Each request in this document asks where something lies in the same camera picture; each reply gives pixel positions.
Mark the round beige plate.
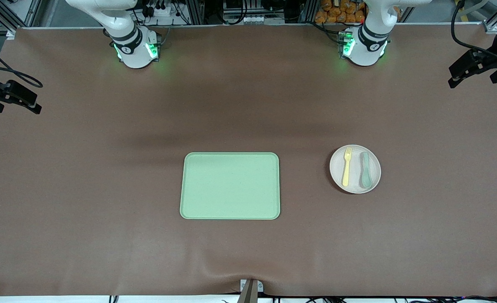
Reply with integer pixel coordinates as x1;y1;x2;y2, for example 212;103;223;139
329;145;382;194

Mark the brown table cover mat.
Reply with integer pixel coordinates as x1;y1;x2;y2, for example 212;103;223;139
0;24;497;298

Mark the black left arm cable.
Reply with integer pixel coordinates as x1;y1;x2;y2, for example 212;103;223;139
451;0;497;60

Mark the green plastic spoon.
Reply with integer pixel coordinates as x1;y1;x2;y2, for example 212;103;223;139
360;152;373;189

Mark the light green rectangular tray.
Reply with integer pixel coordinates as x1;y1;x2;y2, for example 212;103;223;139
180;152;281;220

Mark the metal table edge clamp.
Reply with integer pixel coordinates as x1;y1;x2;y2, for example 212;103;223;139
240;279;264;303

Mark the white power strip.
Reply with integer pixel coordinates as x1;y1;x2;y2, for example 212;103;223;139
144;0;178;17

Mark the orange snack packets pile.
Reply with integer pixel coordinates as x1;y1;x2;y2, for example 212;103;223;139
315;0;366;24

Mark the yellow plastic fork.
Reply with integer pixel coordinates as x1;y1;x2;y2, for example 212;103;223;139
342;147;353;187

